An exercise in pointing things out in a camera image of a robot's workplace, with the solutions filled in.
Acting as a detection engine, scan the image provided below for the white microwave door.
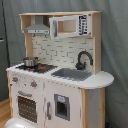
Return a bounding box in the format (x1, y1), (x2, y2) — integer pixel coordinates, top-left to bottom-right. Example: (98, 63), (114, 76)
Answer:
(49, 14), (91, 39)

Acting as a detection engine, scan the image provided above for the wooden toy kitchen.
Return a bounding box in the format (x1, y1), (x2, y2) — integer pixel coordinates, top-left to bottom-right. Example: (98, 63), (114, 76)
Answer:
(7, 11), (114, 128)

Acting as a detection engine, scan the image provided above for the grey toy sink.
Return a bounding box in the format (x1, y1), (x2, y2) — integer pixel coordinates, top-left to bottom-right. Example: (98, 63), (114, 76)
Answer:
(52, 68), (92, 81)

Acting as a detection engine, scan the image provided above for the black toy faucet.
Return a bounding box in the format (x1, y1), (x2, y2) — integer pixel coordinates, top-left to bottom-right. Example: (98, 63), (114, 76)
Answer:
(75, 51), (93, 70)

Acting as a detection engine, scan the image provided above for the black toy stovetop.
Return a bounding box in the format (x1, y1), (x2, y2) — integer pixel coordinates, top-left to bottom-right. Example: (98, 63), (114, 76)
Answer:
(18, 63), (55, 73)

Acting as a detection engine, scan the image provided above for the silver toy pot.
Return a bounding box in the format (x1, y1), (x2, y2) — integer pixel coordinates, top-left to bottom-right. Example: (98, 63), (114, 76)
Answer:
(23, 57), (39, 67)

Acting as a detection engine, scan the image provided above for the right red stove knob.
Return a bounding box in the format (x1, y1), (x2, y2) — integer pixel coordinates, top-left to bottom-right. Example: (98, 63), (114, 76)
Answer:
(30, 81), (37, 88)

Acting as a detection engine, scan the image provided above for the red stove knob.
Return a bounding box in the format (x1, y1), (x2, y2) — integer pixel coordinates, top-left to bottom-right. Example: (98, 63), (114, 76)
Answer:
(12, 77), (18, 82)
(30, 81), (37, 88)

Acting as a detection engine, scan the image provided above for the white cupboard door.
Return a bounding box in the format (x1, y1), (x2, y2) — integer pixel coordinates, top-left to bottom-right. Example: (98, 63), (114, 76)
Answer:
(45, 82), (82, 128)

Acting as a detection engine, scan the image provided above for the grey range hood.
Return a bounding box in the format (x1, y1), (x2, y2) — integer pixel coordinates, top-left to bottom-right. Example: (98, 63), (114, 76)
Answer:
(24, 16), (50, 35)

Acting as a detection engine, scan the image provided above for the left red stove knob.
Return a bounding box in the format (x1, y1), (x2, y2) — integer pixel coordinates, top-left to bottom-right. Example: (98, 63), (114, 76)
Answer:
(12, 77), (18, 82)

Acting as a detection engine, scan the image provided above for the white oven door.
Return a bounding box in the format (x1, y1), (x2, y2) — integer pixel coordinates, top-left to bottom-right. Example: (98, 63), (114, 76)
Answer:
(11, 87), (43, 128)

